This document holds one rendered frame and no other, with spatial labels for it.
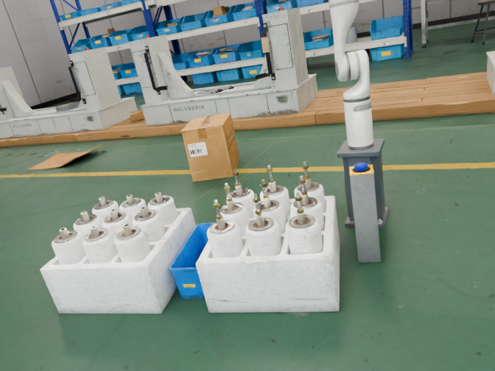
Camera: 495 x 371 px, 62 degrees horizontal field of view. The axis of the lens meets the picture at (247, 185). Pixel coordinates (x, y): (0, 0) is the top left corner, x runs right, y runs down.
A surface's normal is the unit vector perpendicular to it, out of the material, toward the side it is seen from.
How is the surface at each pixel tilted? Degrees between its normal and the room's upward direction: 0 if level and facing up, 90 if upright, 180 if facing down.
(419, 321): 0
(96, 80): 90
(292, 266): 90
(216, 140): 90
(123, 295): 90
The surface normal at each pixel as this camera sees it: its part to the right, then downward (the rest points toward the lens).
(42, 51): 0.90, 0.00
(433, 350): -0.18, -0.91
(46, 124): -0.40, 0.41
